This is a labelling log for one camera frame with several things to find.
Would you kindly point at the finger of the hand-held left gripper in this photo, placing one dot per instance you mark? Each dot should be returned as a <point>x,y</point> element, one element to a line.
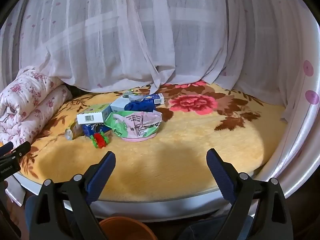
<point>22,149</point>
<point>5,148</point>

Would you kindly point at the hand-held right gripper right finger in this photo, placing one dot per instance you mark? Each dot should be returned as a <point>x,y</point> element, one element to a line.
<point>221,176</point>

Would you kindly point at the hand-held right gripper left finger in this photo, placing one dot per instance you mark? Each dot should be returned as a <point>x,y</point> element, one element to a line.
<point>102,173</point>

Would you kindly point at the blue packet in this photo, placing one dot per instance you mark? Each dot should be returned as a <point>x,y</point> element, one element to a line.
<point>93,128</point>

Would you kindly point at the clear plastic bottle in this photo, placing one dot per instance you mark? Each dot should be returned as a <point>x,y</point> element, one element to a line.
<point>73,131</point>

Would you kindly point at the green white barcode box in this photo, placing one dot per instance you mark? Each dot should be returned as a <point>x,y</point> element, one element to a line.
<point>93,115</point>

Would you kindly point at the orange plastic bucket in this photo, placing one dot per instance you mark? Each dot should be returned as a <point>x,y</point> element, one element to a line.
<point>127,228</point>

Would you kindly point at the dark blue cloth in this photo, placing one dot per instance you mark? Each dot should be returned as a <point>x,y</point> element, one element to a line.
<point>140,106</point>

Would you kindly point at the green red toy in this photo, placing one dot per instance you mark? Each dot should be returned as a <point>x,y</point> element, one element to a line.
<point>100,140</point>

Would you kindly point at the folded floral quilt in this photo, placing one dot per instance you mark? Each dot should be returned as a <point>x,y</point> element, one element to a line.
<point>27,105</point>

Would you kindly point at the yellow floral plush blanket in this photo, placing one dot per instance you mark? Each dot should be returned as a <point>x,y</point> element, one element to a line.
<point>190,142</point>

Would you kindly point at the pink green snack bag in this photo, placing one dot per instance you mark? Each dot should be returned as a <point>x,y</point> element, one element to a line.
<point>136,125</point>

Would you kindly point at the pale blue box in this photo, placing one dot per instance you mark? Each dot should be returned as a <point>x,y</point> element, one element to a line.
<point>118,105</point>

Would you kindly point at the green crumpled wrapper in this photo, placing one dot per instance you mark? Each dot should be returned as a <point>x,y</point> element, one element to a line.
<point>132,93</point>

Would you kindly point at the blue white carton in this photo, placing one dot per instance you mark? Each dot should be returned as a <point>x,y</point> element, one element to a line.
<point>155,99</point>

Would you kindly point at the sheer white flowered curtain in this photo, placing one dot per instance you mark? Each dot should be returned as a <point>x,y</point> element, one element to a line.
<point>150,30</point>

